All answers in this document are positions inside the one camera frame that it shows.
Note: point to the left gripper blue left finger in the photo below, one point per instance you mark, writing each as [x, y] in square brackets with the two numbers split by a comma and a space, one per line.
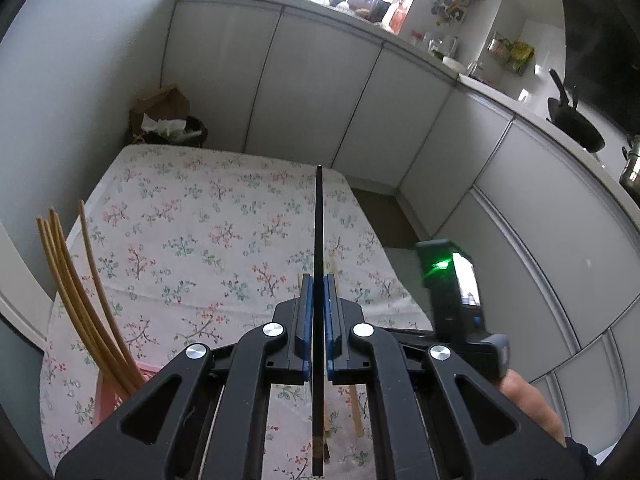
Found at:
[303, 324]

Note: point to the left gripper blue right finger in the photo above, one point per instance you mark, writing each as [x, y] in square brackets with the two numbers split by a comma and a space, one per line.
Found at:
[333, 325]

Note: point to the black chopstick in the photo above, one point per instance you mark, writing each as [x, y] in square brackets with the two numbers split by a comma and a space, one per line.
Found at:
[317, 351]

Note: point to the right hand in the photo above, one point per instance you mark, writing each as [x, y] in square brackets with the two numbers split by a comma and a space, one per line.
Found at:
[531, 402]

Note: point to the brown floor mat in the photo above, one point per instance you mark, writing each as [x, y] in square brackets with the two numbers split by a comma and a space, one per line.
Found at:
[387, 219]

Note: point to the floral tablecloth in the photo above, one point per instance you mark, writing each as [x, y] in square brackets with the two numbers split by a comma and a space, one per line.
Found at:
[199, 246]

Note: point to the brown paper bag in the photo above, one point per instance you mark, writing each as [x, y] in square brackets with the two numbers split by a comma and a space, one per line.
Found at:
[163, 117]

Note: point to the bamboo chopstick far left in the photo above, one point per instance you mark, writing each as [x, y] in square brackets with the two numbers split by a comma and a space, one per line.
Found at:
[125, 369]

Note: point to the black wok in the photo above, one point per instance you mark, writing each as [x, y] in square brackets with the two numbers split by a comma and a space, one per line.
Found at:
[564, 115]

